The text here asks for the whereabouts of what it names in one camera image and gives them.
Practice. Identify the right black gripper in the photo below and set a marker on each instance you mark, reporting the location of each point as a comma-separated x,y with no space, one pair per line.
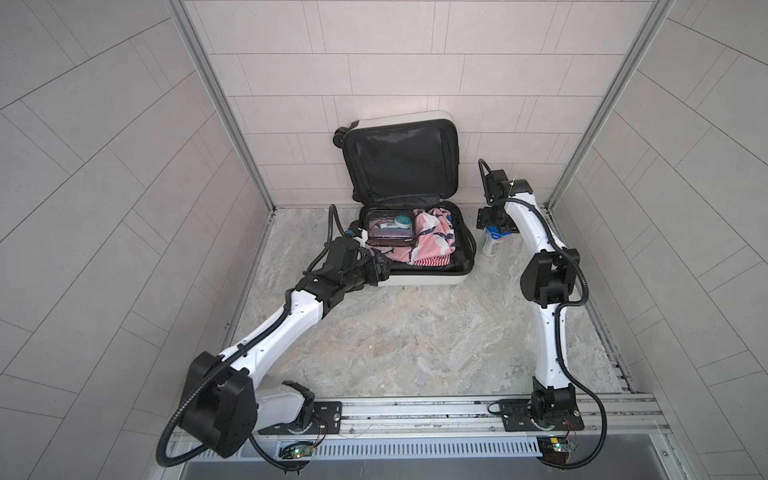
484,216

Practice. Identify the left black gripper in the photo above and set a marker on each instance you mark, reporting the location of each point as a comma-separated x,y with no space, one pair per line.
381,273

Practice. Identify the blue lid plastic jar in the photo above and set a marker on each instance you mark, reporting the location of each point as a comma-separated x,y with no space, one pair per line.
492,240

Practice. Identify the clear toiletry pouch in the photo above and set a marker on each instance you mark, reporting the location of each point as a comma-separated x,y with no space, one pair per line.
390,228

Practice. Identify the pink whale print garment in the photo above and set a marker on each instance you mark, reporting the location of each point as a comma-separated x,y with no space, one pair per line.
435,236

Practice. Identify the white suitcase black lining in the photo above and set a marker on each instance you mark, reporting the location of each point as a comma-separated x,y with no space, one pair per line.
411,162

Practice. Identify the red white striped garment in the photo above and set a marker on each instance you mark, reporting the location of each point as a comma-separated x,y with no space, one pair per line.
437,261

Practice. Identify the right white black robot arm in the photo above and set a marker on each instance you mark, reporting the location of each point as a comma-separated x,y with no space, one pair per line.
546,283

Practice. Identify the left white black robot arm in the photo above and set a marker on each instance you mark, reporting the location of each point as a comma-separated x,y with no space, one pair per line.
223,403

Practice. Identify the left green circuit board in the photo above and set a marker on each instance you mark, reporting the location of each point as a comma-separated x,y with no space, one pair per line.
297,451

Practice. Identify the green circuit board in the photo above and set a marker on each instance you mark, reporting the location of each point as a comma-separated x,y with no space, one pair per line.
556,450
297,451

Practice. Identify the white ventilation grille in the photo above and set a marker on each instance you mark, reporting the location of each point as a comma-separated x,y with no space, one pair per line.
348,449

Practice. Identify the right green circuit board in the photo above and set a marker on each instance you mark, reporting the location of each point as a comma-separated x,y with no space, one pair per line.
556,450

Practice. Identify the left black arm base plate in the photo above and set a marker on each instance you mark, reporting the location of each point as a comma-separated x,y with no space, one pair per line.
324,418

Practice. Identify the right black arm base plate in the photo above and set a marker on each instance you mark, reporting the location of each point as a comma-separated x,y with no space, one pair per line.
527,415

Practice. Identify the right aluminium corner post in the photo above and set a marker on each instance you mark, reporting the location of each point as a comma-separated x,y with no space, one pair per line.
638,48

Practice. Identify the aluminium corner post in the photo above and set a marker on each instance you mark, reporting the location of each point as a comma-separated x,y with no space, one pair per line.
181,17
638,48

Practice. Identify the aluminium mounting rail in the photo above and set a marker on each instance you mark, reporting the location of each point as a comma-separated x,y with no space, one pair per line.
468,416

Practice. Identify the left aluminium corner post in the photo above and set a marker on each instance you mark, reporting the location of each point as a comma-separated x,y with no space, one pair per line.
181,17

